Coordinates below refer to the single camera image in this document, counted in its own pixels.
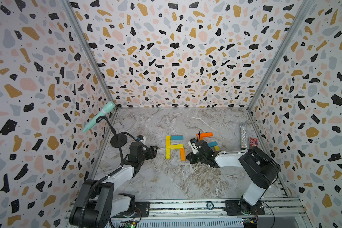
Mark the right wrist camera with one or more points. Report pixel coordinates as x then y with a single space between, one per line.
192 143

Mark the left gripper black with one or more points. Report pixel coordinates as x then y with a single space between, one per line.
153 150

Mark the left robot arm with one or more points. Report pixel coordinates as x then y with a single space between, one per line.
97 202

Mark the teal block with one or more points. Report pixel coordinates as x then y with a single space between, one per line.
212 144
176 137

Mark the black microphone stand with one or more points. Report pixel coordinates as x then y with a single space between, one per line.
117 141

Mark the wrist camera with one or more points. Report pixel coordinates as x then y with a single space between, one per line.
141 139
192 143

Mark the glitter tube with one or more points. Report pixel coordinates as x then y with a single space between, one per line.
243 136

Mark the mint green microphone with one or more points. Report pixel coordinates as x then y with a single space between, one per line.
110 106

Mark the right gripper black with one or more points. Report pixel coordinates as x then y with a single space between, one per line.
192 159

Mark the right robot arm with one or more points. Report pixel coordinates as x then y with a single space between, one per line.
261 169

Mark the pink card box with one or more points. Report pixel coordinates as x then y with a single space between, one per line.
253 141

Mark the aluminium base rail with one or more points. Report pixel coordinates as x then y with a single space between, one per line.
209 213

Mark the yellow block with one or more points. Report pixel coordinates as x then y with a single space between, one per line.
176 147
168 141
168 152
216 148

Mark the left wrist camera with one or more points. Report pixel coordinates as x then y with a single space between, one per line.
141 139

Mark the orange block small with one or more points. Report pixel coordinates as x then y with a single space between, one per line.
182 154

